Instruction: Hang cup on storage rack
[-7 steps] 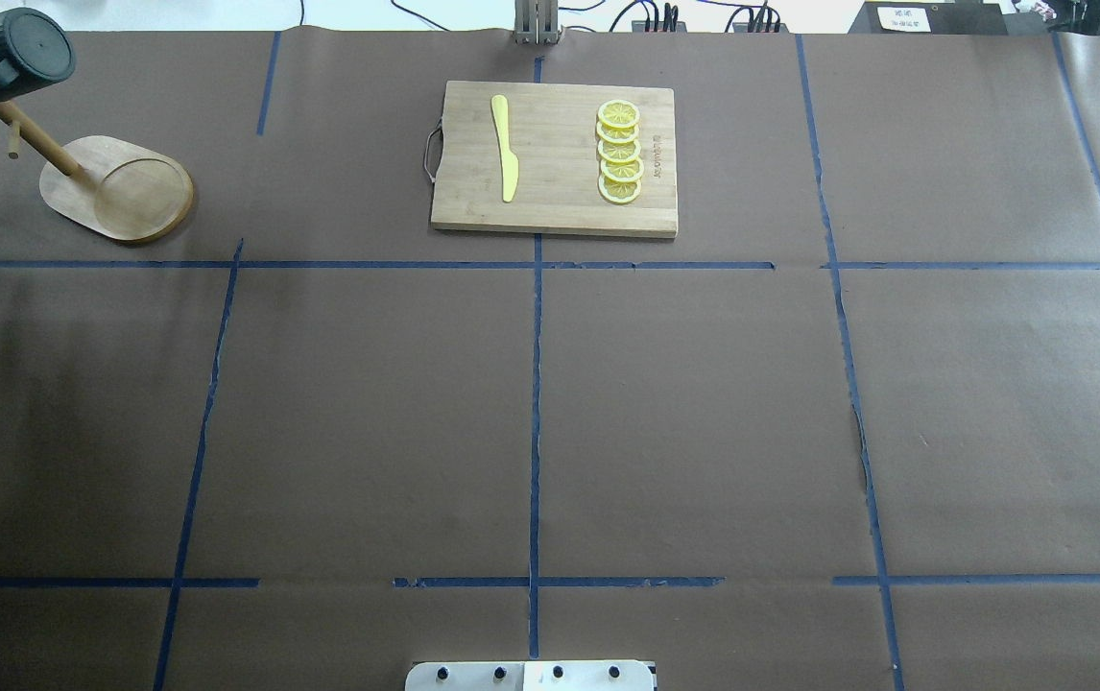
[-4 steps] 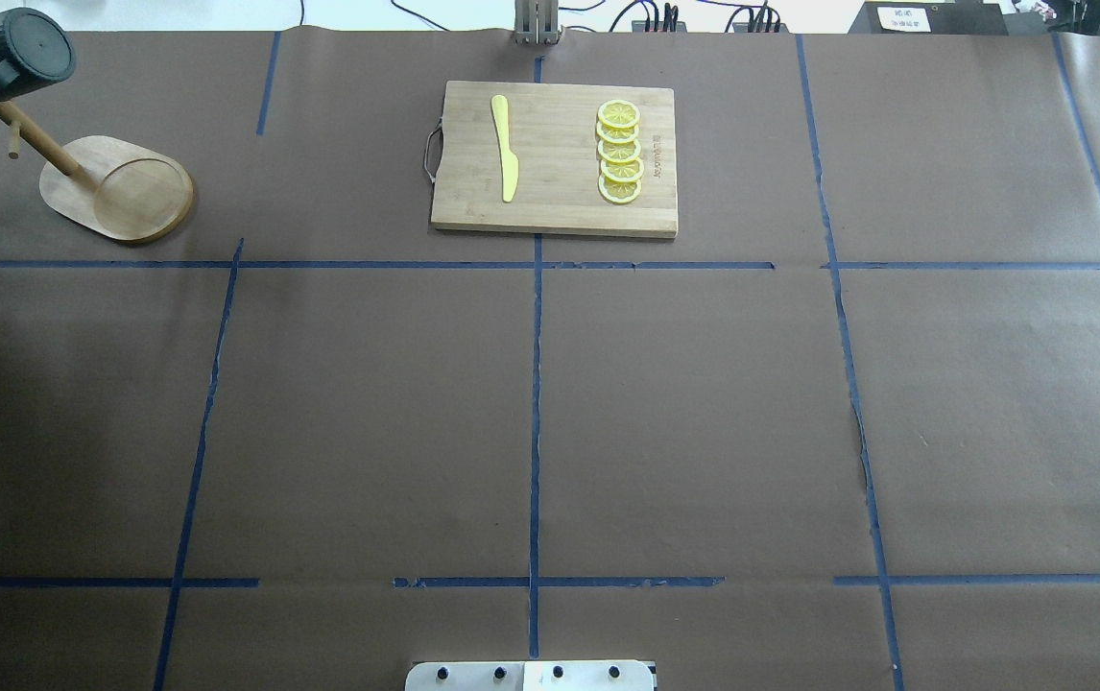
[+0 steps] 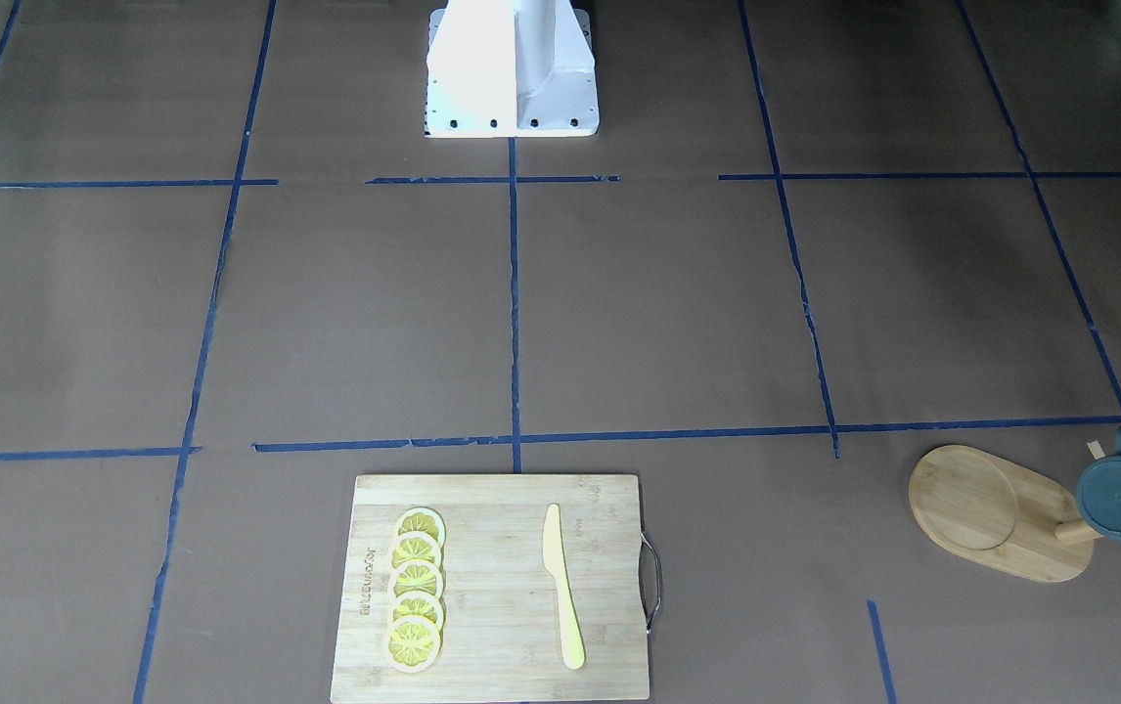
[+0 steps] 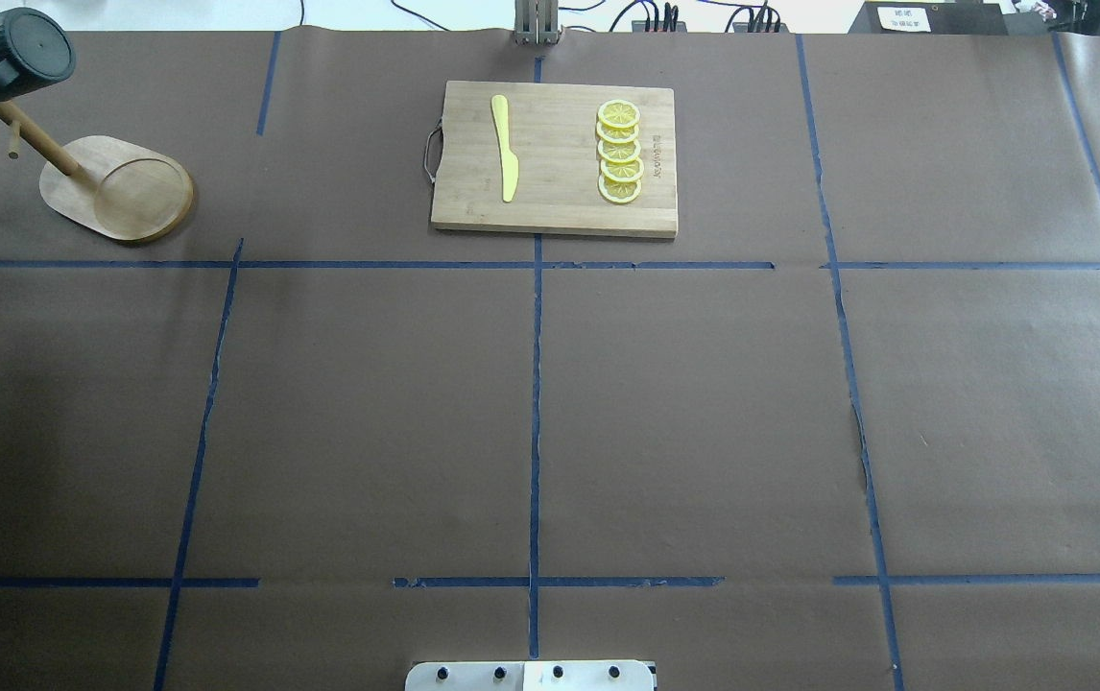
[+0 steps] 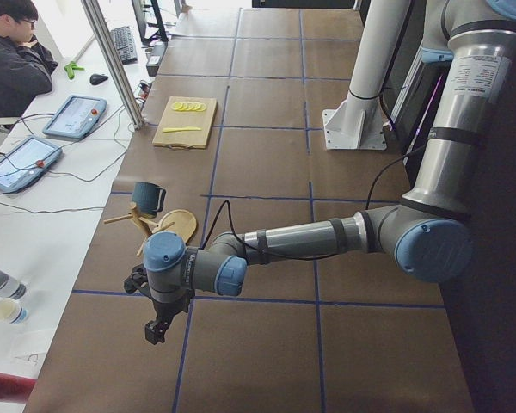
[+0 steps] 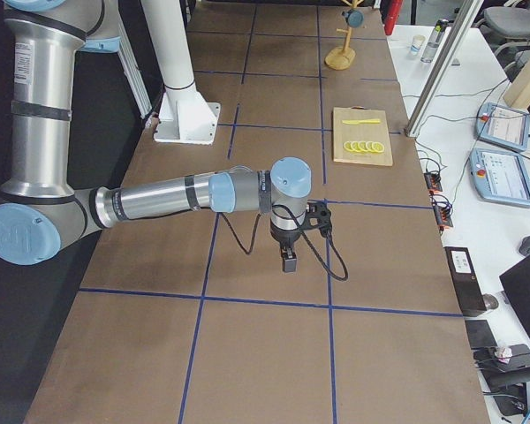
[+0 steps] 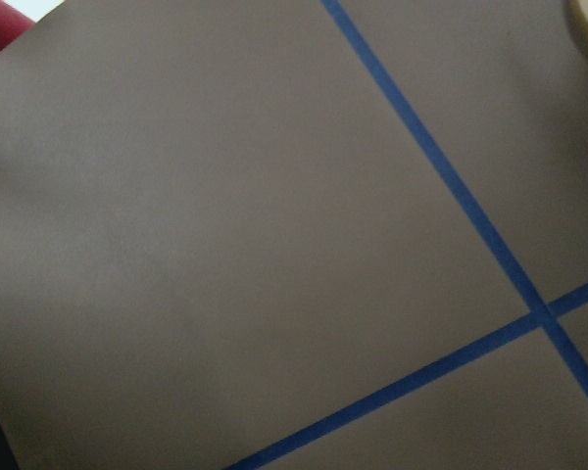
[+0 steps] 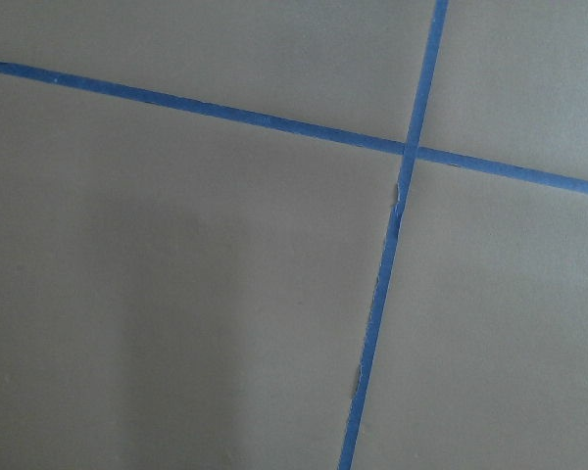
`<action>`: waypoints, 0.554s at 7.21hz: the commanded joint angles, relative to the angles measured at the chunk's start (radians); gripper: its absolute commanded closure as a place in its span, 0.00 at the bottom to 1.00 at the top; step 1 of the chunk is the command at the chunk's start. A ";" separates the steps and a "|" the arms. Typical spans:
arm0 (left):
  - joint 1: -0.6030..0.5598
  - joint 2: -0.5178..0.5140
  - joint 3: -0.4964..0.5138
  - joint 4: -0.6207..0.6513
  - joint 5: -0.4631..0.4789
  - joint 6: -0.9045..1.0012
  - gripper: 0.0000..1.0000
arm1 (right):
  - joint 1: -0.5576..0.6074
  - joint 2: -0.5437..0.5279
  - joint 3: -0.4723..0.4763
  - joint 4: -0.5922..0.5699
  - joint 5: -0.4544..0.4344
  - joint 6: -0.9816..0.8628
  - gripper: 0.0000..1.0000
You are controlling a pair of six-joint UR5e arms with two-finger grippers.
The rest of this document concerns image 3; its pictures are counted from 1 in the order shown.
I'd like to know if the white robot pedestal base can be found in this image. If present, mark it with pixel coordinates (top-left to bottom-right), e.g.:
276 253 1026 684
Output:
424 1 601 139

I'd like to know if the wooden cup storage rack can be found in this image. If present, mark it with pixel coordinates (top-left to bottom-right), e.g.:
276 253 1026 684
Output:
908 442 1115 583

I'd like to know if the bamboo cutting board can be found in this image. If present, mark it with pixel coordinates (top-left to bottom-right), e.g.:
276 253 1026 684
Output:
328 475 651 703

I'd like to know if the yellow plastic knife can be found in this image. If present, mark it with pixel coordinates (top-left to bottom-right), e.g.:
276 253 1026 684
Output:
541 503 586 670

